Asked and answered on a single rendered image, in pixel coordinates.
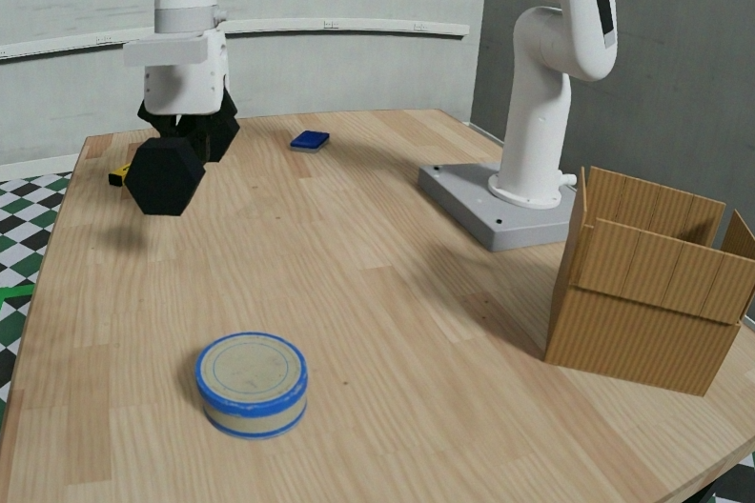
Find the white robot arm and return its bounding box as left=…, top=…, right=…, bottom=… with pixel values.
left=123, top=0, right=617, bottom=210

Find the yellow pocket level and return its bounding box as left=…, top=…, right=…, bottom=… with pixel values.
left=109, top=163, right=131, bottom=187

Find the brown cardboard box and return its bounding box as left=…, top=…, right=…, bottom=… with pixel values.
left=543, top=166, right=755, bottom=397

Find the beige round tin with blue bands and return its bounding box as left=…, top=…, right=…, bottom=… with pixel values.
left=195, top=332, right=308, bottom=441

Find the black hexagonal dumbbell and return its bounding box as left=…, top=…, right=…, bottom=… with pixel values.
left=123, top=115, right=240, bottom=216

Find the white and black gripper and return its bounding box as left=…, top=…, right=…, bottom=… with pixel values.
left=137, top=27, right=237, bottom=167

